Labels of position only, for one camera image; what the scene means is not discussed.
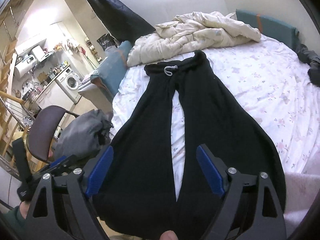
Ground black pants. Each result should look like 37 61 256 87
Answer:
92 50 286 239

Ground person's left hand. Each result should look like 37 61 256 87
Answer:
19 201 30 219

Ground person's right hand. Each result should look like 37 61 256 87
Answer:
159 230 178 240

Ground dark purple chair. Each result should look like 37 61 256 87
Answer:
26 105 79 163

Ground grey clothes pile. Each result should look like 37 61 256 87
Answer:
53 109 113 160

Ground kitchen counter cabinets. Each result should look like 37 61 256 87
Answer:
35 81 74 110

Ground white washing machine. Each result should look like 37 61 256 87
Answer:
55 66 81 105

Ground beige side cabinet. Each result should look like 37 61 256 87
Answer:
78 82 112 113

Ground white water heater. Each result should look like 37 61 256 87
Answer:
14 55 37 79

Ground floral white bed sheet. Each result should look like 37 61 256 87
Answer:
111 35 319 198

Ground dark clothes at bedside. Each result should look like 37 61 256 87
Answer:
295 43 320 87

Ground black printed bag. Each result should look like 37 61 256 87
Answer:
97 34 118 51

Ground dark hanging garment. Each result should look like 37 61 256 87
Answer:
87 0 155 44

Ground cream crumpled duvet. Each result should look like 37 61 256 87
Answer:
127 11 261 67

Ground teal bed frame padding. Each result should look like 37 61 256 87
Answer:
90 41 132 103

